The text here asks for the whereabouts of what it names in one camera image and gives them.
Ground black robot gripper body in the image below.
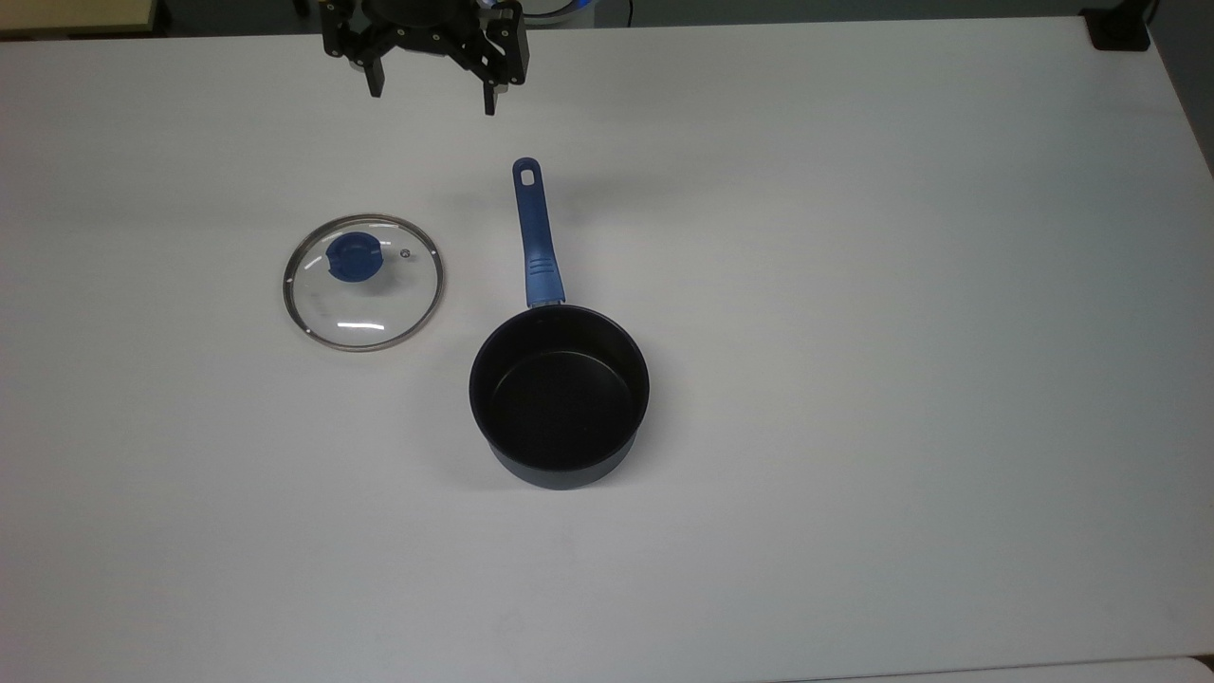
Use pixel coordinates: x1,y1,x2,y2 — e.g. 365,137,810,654
321,0,528,87

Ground glass lid with blue knob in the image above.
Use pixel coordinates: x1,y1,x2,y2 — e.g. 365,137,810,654
282,213,446,353

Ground light wooden desk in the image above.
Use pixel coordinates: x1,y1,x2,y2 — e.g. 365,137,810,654
0,0,158,37

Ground dark saucepan with blue handle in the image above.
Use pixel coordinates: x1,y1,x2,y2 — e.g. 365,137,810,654
469,157,652,491

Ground black table clamp mount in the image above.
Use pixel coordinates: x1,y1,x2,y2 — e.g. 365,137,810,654
1080,6,1154,52

